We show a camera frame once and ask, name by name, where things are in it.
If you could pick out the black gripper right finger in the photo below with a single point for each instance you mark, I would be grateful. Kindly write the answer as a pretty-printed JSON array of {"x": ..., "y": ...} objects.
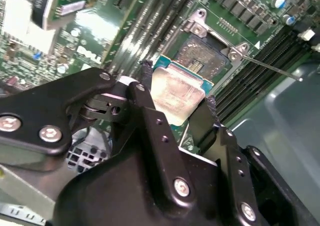
[{"x": 232, "y": 161}]

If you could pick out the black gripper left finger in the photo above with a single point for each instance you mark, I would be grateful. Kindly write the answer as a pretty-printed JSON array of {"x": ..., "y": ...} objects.
[{"x": 50, "y": 106}]

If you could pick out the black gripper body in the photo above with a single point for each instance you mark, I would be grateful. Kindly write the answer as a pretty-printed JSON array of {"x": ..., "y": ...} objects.
[{"x": 125, "y": 191}]

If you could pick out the silver CPU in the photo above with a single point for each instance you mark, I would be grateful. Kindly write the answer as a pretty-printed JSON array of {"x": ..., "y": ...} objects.
[{"x": 177, "y": 91}]

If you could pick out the metal locking lever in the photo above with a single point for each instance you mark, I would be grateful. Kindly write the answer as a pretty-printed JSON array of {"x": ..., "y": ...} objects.
[{"x": 275, "y": 69}]

